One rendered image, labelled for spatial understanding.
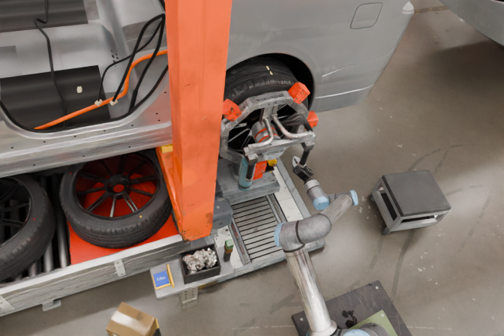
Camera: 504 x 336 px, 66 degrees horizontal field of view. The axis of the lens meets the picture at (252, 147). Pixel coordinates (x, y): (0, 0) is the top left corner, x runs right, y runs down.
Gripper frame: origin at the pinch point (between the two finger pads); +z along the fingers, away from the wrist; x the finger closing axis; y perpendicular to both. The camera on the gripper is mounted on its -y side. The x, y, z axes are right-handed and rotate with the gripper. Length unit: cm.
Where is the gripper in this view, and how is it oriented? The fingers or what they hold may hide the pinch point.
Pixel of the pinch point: (294, 157)
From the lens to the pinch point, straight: 249.6
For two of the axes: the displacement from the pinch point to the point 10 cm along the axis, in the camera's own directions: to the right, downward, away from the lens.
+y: 5.9, 2.9, 7.6
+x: 7.2, -6.1, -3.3
